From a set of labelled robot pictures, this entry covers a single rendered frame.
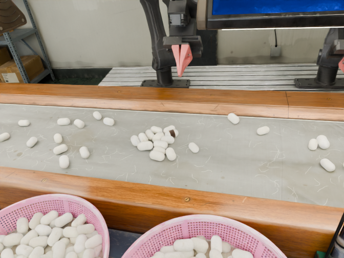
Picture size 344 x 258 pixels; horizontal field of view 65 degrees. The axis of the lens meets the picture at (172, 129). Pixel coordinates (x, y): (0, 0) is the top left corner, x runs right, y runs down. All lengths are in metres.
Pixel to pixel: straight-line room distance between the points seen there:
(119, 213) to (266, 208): 0.27
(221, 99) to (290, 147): 0.24
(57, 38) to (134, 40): 0.83
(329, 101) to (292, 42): 1.96
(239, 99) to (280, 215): 0.39
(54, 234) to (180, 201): 0.23
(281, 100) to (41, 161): 0.64
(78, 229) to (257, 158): 0.39
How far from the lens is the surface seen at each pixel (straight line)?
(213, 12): 0.41
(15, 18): 0.62
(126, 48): 2.87
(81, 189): 0.57
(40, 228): 0.57
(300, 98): 0.83
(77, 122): 0.80
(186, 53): 0.73
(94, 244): 0.51
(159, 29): 1.04
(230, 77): 1.16
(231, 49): 2.72
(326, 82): 1.12
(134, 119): 0.78
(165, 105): 0.80
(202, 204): 0.50
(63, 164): 0.66
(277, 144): 0.68
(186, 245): 0.48
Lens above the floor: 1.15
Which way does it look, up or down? 35 degrees down
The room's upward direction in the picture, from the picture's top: 6 degrees counter-clockwise
